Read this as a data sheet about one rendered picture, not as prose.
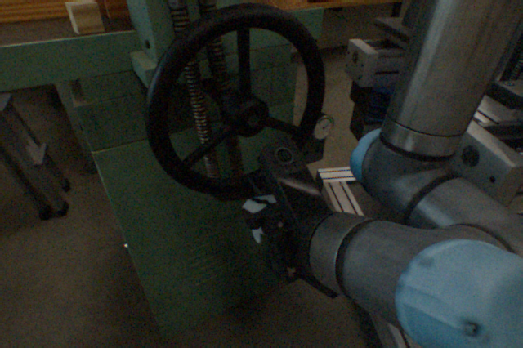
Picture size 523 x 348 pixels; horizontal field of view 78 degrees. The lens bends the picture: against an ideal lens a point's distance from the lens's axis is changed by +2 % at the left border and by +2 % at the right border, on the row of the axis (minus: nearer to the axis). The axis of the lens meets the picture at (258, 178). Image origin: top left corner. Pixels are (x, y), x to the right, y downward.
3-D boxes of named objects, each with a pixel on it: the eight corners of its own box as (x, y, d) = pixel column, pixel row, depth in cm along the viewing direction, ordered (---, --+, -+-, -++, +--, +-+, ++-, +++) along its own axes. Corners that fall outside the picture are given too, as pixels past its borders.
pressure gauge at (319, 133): (310, 149, 76) (314, 119, 71) (301, 142, 79) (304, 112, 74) (331, 143, 79) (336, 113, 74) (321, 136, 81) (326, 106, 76)
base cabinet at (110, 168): (162, 344, 100) (87, 155, 57) (124, 225, 140) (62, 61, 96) (283, 282, 118) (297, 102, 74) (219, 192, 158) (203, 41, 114)
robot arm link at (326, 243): (326, 238, 26) (397, 204, 29) (296, 225, 30) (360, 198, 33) (345, 319, 27) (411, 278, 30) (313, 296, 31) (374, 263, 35)
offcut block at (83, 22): (79, 35, 48) (69, 5, 45) (73, 30, 50) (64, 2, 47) (105, 31, 50) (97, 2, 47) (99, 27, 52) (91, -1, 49)
